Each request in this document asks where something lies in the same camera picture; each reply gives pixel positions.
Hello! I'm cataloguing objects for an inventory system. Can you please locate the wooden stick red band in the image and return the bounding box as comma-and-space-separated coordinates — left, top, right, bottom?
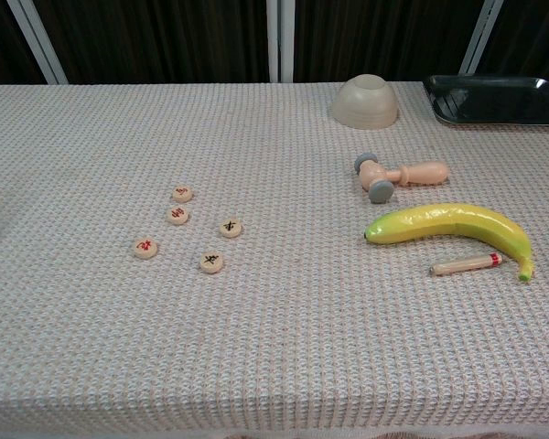
429, 252, 503, 278

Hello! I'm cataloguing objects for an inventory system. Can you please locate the beige woven tablecloth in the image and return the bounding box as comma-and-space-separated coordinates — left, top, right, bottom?
0, 80, 549, 439

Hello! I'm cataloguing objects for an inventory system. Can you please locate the beige upturned bowl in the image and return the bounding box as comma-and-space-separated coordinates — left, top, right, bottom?
331, 75, 400, 132

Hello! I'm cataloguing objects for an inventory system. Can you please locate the white frame post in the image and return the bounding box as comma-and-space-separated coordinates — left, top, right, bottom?
457, 0, 505, 77
265, 0, 296, 84
5, 0, 70, 86

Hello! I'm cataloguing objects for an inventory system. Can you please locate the black rectangular tray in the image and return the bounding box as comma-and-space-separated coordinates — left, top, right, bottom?
423, 74, 549, 127

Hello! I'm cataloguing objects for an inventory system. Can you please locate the wooden toy hammer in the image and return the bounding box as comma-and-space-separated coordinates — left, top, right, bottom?
353, 153, 450, 205

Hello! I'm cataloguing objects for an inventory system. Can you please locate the yellow banana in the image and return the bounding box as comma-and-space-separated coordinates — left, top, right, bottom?
363, 202, 535, 283

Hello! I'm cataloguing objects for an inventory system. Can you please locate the black curtain panel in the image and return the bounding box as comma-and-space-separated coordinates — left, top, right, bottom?
30, 0, 270, 86
0, 0, 48, 87
292, 0, 487, 84
478, 0, 549, 84

